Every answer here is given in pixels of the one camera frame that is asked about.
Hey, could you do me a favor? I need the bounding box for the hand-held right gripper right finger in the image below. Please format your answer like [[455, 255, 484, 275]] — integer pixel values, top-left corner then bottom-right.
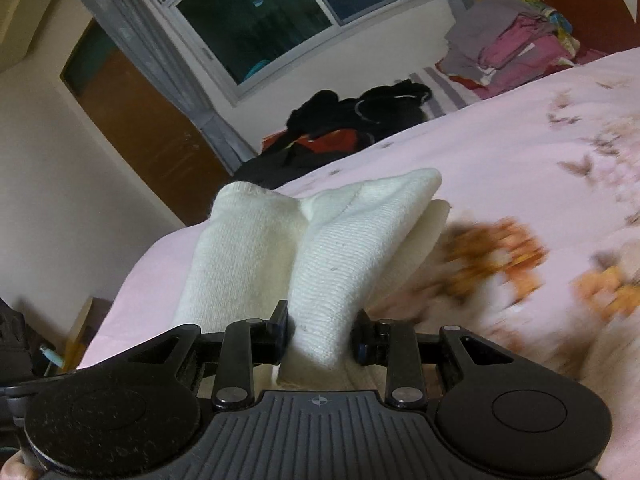
[[350, 309, 512, 409]]

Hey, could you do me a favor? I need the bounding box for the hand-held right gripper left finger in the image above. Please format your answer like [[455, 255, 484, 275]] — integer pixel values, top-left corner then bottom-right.
[[125, 300, 294, 409]]

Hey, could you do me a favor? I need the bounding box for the white knitted garment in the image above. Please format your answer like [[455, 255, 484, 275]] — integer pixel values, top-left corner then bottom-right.
[[172, 167, 452, 392]]

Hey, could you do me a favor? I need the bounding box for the black clothes pile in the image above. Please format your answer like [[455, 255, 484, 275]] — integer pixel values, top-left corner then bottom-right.
[[232, 89, 391, 192]]

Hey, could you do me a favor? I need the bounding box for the stack of folded clothes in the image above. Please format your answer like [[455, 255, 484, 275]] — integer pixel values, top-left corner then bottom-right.
[[435, 0, 610, 99]]

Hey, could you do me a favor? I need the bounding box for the dark object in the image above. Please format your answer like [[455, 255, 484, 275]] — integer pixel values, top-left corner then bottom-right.
[[0, 297, 38, 378]]

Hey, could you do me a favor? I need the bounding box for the cardboard box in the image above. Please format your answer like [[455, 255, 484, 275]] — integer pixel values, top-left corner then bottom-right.
[[64, 296, 114, 372]]

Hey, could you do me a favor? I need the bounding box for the red cloth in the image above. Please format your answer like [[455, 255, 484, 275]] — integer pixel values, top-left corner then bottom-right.
[[262, 129, 377, 155]]

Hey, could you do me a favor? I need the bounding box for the pink floral bedsheet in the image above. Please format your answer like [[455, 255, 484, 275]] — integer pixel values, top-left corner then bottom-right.
[[75, 47, 640, 480]]

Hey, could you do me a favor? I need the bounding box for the brown wooden door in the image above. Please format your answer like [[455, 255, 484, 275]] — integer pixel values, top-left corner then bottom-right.
[[60, 19, 237, 227]]

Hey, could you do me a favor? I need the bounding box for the striped purple white sheet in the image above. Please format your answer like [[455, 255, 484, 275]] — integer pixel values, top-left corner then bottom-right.
[[395, 66, 472, 117]]

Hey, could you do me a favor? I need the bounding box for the light blue handle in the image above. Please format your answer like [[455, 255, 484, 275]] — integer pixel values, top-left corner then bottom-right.
[[40, 344, 67, 367]]

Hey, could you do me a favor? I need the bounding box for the black garment with white cord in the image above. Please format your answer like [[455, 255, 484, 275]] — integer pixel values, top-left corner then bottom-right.
[[354, 84, 434, 128]]

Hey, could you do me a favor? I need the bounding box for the glass window with white frame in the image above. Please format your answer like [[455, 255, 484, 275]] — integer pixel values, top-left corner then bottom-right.
[[134, 0, 447, 102]]

